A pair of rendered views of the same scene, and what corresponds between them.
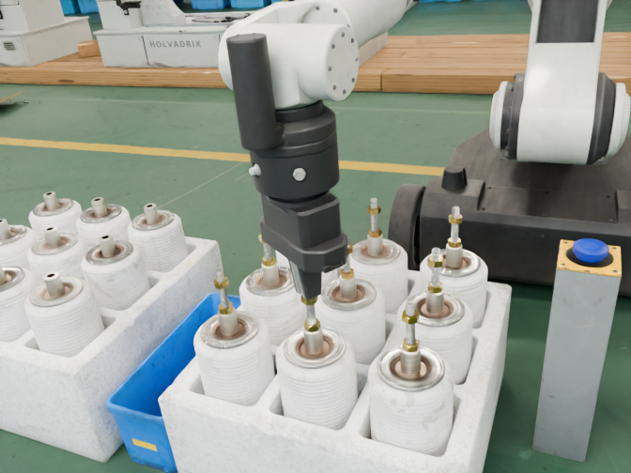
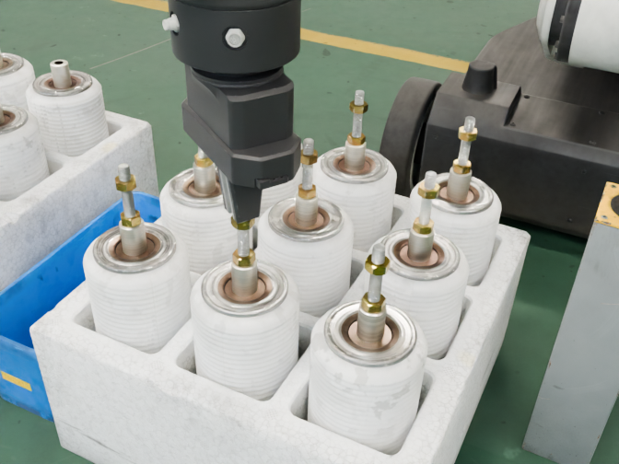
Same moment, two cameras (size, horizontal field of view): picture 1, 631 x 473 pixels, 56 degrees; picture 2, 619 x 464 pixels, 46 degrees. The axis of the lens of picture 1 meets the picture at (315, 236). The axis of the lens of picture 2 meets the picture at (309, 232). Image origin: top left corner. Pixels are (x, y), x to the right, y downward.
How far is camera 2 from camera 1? 0.10 m
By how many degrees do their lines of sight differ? 8
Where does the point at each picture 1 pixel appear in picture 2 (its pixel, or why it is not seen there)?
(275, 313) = (204, 233)
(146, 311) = (37, 205)
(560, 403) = (566, 397)
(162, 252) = (71, 129)
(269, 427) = (171, 386)
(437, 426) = (393, 414)
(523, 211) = (565, 134)
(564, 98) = not seen: outside the picture
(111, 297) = not seen: outside the picture
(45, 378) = not seen: outside the picture
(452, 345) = (434, 307)
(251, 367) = (157, 302)
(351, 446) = (275, 425)
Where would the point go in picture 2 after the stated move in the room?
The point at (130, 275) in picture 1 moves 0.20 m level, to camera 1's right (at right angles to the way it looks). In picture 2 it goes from (18, 155) to (189, 160)
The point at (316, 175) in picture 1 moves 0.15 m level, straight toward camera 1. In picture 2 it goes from (262, 41) to (235, 164)
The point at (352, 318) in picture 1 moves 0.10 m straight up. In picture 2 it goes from (305, 253) to (308, 162)
